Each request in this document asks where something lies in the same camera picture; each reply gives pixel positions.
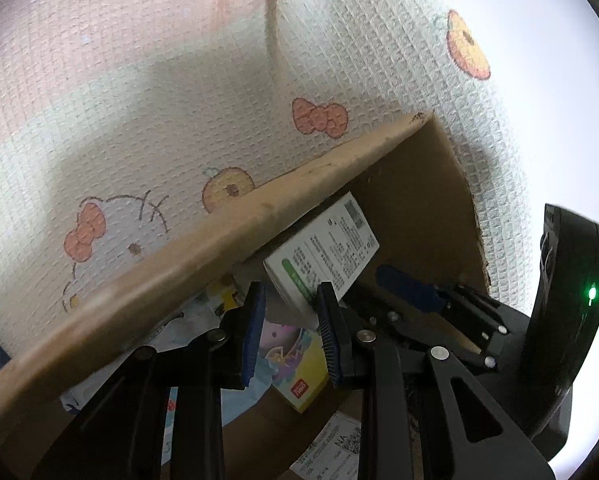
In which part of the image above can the green white carton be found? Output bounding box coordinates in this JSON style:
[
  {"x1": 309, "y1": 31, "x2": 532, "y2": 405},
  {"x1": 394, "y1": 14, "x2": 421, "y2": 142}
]
[{"x1": 264, "y1": 191, "x2": 381, "y2": 312}]

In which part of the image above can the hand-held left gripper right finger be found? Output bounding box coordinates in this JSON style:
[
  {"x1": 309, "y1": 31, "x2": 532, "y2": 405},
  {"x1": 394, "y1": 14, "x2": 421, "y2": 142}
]
[{"x1": 315, "y1": 281, "x2": 556, "y2": 480}]

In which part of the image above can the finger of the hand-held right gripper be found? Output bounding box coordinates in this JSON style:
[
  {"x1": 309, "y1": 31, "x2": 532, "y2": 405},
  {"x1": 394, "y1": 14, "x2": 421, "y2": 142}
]
[
  {"x1": 376, "y1": 264, "x2": 511, "y2": 370},
  {"x1": 343, "y1": 284, "x2": 431, "y2": 348}
]

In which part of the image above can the colourful cartoon box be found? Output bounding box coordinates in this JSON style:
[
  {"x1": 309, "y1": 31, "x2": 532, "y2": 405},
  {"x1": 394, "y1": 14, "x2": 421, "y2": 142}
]
[{"x1": 252, "y1": 317, "x2": 331, "y2": 414}]

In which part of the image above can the brown cardboard box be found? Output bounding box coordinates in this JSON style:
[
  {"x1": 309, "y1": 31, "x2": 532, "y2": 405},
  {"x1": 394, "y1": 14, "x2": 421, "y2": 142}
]
[{"x1": 0, "y1": 111, "x2": 493, "y2": 480}]

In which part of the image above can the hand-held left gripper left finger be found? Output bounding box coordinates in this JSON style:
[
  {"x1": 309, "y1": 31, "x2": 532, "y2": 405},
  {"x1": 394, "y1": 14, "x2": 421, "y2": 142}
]
[{"x1": 32, "y1": 281, "x2": 268, "y2": 480}]

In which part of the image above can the blue white plastic packet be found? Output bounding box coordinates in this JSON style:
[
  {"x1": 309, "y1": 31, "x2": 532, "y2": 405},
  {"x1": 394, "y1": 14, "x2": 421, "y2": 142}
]
[{"x1": 62, "y1": 305, "x2": 280, "y2": 467}]

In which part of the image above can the printed play mat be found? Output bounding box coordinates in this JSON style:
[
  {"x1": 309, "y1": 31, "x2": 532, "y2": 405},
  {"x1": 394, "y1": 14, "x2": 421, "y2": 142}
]
[{"x1": 0, "y1": 0, "x2": 599, "y2": 480}]

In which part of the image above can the yellow black packet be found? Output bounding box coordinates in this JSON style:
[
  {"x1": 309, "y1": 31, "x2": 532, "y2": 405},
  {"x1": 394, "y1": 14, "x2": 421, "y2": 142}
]
[{"x1": 207, "y1": 277, "x2": 245, "y2": 317}]

